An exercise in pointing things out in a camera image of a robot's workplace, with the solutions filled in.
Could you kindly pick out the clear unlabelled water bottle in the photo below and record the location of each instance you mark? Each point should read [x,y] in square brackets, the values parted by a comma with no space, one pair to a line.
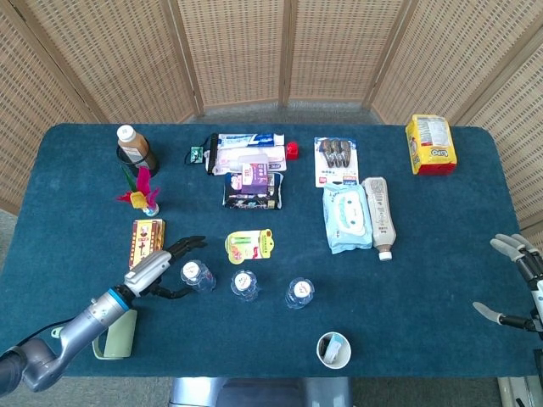
[197,275]

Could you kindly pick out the white paper cup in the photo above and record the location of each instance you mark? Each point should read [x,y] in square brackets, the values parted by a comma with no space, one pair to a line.
[345,354]

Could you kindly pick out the small red plastic cap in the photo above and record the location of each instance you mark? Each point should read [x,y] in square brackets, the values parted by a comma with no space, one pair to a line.
[292,151]

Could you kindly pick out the light blue wet wipes pack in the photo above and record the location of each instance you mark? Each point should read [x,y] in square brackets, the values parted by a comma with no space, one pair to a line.
[348,220]

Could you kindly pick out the clear water bottle red label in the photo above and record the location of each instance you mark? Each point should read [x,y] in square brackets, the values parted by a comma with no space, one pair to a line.
[300,290]
[244,282]

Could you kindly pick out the yellow flat box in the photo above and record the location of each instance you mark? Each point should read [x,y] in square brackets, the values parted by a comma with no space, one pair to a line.
[162,237]

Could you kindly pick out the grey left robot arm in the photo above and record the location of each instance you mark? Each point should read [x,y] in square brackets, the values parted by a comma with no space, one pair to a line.
[85,324]

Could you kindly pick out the grey-tipped silver right robot hand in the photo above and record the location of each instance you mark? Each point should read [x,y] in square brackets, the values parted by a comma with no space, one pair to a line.
[538,297]

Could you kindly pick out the woven bamboo folding screen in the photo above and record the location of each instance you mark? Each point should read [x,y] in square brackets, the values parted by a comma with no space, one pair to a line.
[237,51]

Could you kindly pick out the black-fingered silver left robot hand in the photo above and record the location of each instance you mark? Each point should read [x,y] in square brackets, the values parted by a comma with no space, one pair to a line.
[146,271]

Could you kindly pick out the red yellow spice box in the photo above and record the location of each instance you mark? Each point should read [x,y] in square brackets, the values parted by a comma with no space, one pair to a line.
[143,241]

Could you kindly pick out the beige milk tea bottle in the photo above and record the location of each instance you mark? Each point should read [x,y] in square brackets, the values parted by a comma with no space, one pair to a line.
[382,212]

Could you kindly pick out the purple small box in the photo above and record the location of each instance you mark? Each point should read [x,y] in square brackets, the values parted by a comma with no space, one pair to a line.
[256,178]

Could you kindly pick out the brown tea bottle white cap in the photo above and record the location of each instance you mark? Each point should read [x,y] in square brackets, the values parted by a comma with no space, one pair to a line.
[135,146]

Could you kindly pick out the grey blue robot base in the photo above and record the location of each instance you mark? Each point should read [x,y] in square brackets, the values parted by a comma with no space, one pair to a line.
[259,392]

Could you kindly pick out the pale green lint roller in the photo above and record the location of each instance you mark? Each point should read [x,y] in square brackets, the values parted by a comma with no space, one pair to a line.
[121,339]

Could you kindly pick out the blue white sachet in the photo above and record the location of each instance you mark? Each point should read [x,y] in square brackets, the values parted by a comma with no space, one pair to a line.
[336,347]

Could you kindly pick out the small black item in cup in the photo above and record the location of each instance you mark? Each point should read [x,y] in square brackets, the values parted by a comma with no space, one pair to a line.
[324,347]

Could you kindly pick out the colourful feather shuttlecock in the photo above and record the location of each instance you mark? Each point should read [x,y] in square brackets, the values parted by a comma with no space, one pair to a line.
[143,182]

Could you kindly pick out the yellow blister pack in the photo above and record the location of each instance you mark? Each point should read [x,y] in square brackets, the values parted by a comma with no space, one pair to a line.
[250,246]

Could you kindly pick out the black sanitary pad pack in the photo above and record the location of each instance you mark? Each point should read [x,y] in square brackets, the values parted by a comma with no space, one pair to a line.
[252,201]

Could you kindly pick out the blue white toothpaste box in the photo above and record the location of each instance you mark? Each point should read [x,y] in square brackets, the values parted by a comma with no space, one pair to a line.
[246,139]

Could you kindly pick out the yellow red snack bag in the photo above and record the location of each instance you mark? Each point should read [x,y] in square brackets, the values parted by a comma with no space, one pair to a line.
[430,144]

